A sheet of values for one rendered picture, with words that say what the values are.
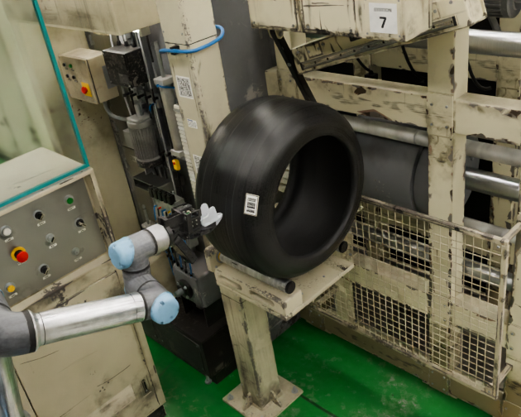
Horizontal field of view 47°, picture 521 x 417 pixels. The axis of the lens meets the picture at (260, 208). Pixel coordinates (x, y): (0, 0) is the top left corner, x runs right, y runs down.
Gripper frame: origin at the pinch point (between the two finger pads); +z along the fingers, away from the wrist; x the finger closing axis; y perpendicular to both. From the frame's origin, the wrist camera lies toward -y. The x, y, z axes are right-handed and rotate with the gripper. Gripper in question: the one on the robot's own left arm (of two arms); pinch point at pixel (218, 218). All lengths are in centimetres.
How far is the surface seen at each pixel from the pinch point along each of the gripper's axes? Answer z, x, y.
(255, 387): 35, 29, -105
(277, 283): 18.1, -4.9, -29.5
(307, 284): 35, -3, -38
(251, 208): 3.9, -10.6, 4.6
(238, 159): 7.7, -2.2, 16.6
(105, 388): -19, 60, -88
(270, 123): 18.3, -5.2, 25.2
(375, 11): 41, -25, 55
